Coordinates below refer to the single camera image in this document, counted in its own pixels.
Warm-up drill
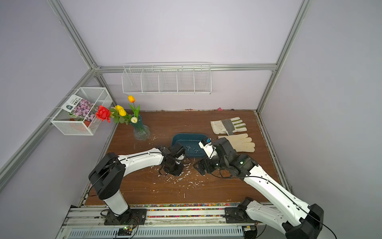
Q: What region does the teal plastic storage box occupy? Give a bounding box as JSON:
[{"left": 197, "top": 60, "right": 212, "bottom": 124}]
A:
[{"left": 172, "top": 133, "right": 207, "bottom": 159}]

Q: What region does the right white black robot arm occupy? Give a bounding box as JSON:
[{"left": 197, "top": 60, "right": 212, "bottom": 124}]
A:
[{"left": 194, "top": 138, "right": 324, "bottom": 239}]

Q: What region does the white wire side basket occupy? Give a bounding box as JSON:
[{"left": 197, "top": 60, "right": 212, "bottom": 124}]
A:
[{"left": 51, "top": 87, "right": 112, "bottom": 136}]

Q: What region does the white grey work glove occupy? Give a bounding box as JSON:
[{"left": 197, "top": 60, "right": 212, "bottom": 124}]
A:
[{"left": 210, "top": 117, "right": 247, "bottom": 135}]

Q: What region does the red artificial rose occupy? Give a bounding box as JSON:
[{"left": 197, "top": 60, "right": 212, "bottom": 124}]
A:
[{"left": 96, "top": 106, "right": 111, "bottom": 122}]

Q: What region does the white wire wall shelf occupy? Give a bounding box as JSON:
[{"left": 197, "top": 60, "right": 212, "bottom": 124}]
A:
[{"left": 121, "top": 62, "right": 212, "bottom": 95}]

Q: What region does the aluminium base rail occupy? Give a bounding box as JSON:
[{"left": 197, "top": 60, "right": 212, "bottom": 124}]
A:
[{"left": 57, "top": 202, "right": 284, "bottom": 239}]

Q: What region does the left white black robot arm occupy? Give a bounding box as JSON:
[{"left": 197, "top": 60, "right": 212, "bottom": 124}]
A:
[{"left": 88, "top": 143, "right": 186, "bottom": 216}]

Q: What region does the silver screw cluster in box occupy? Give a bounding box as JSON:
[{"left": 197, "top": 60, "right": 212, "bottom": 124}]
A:
[{"left": 186, "top": 145, "right": 200, "bottom": 153}]

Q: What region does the glass flower vase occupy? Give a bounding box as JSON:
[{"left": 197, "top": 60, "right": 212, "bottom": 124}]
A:
[{"left": 131, "top": 115, "right": 151, "bottom": 141}]

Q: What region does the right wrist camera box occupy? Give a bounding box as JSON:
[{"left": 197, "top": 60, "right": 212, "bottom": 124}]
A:
[{"left": 199, "top": 137, "right": 217, "bottom": 159}]

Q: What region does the yellow artificial tulips bunch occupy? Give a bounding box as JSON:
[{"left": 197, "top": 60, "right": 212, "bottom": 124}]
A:
[{"left": 109, "top": 95, "right": 140, "bottom": 124}]

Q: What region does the purple flower packet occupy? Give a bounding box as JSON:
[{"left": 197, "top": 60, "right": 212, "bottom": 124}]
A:
[{"left": 61, "top": 95, "right": 98, "bottom": 122}]

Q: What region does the cream canvas work glove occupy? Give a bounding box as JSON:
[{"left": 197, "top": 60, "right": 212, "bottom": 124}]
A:
[{"left": 218, "top": 133, "right": 256, "bottom": 153}]

